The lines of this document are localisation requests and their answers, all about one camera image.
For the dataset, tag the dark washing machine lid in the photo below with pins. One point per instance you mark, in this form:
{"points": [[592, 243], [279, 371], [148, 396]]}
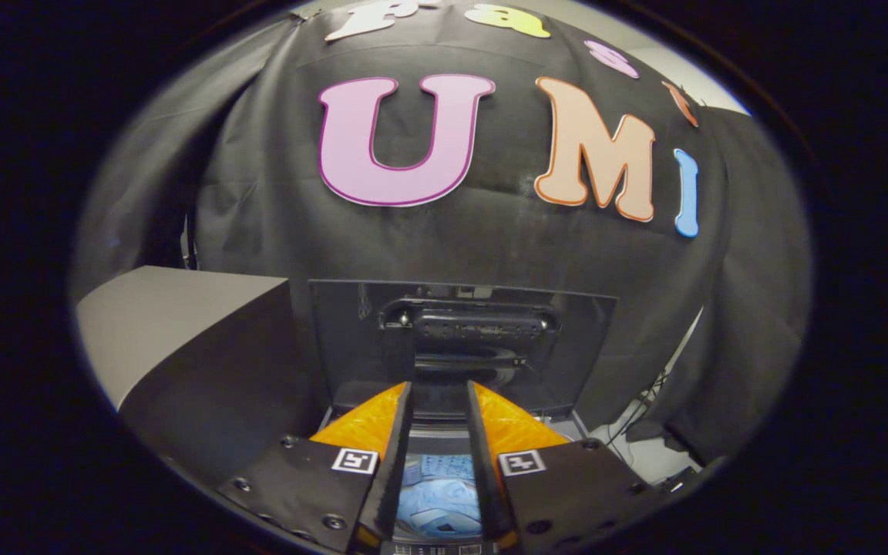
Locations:
{"points": [[336, 339]]}

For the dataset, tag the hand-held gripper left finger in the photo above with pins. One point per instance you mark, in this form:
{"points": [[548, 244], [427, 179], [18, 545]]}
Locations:
{"points": [[396, 478]]}

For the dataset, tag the black backdrop cloth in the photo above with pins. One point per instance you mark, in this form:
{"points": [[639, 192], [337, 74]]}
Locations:
{"points": [[490, 239]]}

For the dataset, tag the light blue garment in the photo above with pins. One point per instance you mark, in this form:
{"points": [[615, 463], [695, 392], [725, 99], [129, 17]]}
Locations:
{"points": [[440, 501]]}

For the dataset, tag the dark cabinet with beige front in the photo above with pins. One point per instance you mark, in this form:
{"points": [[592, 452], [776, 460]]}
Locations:
{"points": [[166, 308]]}

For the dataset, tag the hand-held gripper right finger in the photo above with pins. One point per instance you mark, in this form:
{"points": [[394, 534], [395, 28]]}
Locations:
{"points": [[482, 478]]}

